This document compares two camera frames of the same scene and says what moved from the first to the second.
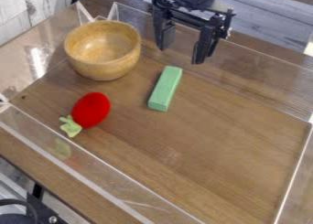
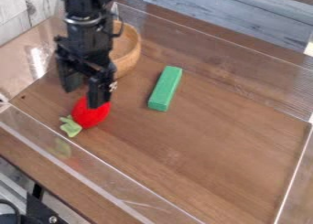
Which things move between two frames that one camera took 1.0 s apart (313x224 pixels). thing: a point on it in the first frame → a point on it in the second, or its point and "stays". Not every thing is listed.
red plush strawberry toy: (89, 112) stays
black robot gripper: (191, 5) → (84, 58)
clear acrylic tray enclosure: (178, 125) stays
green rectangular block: (163, 88) stays
